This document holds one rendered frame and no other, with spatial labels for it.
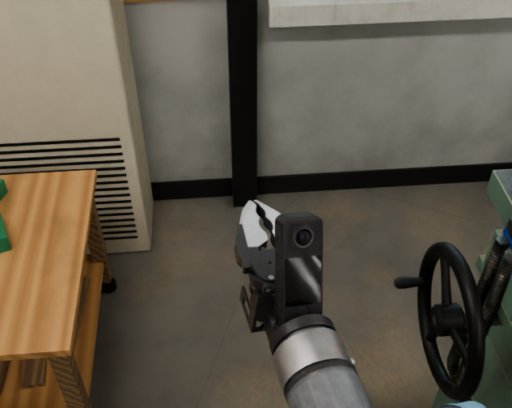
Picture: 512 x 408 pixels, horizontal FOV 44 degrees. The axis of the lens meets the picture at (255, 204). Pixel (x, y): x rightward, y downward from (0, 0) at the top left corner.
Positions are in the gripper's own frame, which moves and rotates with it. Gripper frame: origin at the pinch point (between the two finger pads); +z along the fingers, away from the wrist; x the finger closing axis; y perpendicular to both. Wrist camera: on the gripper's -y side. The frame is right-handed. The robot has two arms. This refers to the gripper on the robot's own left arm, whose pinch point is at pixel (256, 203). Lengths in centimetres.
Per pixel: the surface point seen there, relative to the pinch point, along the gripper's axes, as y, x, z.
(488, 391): 67, 65, 3
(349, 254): 114, 78, 91
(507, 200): 26, 64, 22
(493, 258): 24, 49, 6
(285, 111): 76, 60, 132
